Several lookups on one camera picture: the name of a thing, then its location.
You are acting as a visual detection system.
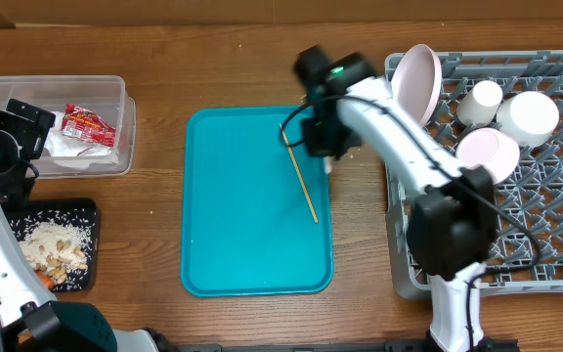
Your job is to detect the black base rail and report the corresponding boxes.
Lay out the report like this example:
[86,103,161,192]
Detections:
[178,337,520,352]

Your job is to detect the white paper cup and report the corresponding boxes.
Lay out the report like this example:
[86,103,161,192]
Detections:
[456,80,503,126]

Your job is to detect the red snack wrapper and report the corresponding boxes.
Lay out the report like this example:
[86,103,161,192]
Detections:
[62,104,116,148]

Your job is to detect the black tray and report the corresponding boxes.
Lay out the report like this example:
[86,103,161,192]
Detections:
[4,198,101,292]

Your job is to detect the white plastic fork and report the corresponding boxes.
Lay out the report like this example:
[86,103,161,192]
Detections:
[324,156,333,174]

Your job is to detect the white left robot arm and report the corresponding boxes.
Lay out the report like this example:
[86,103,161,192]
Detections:
[0,100,169,351]

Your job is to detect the pink bowl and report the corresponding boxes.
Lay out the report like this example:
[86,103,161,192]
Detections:
[455,128,520,185]

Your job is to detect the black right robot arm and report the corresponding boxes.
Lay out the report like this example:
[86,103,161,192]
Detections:
[293,46,497,351]

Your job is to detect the white napkin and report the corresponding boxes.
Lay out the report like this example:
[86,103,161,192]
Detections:
[44,111,118,170]

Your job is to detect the orange carrot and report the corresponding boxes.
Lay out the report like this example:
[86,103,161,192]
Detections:
[35,271,55,290]

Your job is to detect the grey dish rack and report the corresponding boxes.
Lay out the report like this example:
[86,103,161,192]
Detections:
[383,48,563,300]

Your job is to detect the clear plastic bin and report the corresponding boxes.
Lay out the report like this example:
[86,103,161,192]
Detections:
[0,75,136,179]

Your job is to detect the pink plate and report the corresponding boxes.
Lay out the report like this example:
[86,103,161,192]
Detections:
[391,44,442,126]

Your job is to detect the rice and peanuts pile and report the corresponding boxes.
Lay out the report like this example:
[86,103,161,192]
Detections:
[20,222,91,288]

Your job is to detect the wooden chopstick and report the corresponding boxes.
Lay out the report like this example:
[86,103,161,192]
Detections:
[279,123,319,224]

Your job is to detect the teal plastic tray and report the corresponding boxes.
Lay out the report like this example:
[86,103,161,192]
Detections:
[181,107,334,297]

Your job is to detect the white bowl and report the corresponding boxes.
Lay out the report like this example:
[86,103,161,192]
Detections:
[496,91,559,148]

